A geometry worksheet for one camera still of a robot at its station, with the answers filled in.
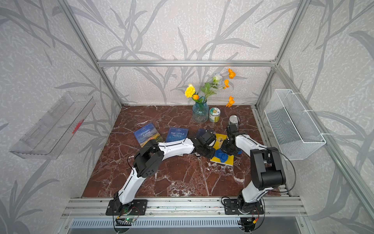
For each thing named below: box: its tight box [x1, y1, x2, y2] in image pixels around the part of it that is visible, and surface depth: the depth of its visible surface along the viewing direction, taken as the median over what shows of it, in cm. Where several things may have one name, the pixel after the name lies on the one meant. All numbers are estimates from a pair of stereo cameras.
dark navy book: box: [196, 128, 207, 139], surface depth 107 cm
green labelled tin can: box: [208, 107, 221, 123], surface depth 108 cm
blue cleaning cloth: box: [214, 148, 229, 163], surface depth 89 cm
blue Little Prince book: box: [165, 127, 189, 143], surface depth 104 cm
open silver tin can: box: [227, 115, 240, 127], surface depth 107 cm
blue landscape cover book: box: [133, 122, 164, 148], surface depth 104 cm
